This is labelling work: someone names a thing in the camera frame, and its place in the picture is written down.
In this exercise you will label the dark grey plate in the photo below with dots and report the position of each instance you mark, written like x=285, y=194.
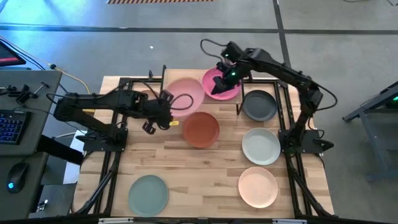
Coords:
x=260, y=105

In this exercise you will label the teal plate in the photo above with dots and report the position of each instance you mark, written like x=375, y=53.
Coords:
x=148, y=196

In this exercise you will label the yellow label tag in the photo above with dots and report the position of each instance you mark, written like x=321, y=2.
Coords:
x=174, y=123

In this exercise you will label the black aluminium table frame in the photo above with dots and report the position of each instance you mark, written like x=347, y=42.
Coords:
x=174, y=221

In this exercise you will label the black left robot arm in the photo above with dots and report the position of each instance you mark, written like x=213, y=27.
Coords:
x=93, y=101

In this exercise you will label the black computer mouse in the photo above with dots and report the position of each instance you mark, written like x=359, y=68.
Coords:
x=17, y=175

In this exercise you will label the small silver clamp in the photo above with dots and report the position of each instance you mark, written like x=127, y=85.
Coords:
x=42, y=206

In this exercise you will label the magenta plate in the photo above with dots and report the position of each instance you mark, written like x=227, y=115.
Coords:
x=208, y=84

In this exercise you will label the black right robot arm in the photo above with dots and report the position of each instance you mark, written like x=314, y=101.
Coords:
x=286, y=71

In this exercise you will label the black bar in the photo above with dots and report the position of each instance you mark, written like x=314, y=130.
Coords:
x=59, y=149

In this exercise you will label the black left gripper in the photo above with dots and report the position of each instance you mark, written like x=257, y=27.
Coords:
x=160, y=113

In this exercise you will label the wooden shelf black metal legs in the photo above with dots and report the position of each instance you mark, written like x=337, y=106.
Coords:
x=183, y=73

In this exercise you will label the pale peach plate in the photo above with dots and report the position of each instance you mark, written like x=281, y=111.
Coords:
x=258, y=187

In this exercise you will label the salmon pink plate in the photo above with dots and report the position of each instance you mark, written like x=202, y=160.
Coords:
x=186, y=87

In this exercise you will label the black monitor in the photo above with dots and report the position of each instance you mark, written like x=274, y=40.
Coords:
x=9, y=57

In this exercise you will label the black keyboard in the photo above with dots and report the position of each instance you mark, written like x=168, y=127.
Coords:
x=12, y=127

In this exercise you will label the dark orange plate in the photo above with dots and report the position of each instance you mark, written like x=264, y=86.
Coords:
x=200, y=130

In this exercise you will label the black clamp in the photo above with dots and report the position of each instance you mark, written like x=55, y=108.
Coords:
x=22, y=95

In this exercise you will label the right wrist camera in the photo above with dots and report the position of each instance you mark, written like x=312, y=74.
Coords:
x=232, y=51

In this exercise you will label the white sheet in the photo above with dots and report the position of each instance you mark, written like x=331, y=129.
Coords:
x=73, y=168

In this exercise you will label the silver metal bracket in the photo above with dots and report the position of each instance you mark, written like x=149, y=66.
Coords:
x=115, y=221
x=289, y=221

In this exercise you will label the light grey plate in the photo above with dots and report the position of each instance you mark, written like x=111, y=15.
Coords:
x=261, y=146

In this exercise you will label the grey desk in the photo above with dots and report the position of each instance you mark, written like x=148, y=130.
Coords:
x=25, y=76

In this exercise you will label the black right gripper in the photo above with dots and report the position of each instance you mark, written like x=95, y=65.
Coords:
x=238, y=74

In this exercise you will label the grey metal stand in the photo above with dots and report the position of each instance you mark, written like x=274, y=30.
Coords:
x=378, y=161

